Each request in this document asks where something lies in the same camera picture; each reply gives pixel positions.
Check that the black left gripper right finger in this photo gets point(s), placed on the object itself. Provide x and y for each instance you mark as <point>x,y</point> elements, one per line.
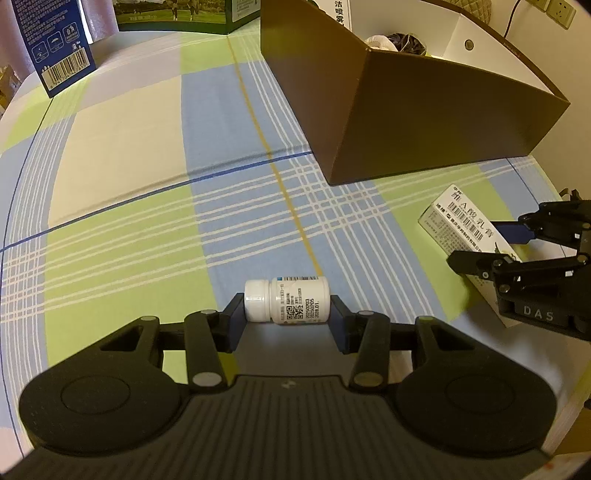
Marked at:
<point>384,348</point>

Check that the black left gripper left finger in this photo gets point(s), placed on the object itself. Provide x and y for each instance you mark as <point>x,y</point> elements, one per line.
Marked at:
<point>202,336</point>

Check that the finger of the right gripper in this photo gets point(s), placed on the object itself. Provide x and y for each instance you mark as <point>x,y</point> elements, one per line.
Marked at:
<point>503,269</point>
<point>563,223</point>

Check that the white ointment box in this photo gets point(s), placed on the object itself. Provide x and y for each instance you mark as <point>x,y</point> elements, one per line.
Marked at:
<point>454,223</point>

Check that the white pill bottle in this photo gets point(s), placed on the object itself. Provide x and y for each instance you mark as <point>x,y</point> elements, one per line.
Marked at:
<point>288,300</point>

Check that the white bag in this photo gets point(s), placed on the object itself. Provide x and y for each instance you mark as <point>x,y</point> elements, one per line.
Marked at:
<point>381,42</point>

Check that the brown white cardboard box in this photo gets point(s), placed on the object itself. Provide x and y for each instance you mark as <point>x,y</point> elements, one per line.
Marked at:
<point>371,113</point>

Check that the beige quilted chair cover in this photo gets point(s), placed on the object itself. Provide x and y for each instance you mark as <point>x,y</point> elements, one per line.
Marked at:
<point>480,9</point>

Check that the dark wrapped candy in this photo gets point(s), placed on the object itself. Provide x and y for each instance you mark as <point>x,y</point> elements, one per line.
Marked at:
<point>408,43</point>

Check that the milk carton box with cow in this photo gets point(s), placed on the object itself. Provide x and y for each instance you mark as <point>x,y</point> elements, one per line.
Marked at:
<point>201,16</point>

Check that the tall blue box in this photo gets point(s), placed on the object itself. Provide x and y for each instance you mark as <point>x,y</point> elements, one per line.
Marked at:
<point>53,34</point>

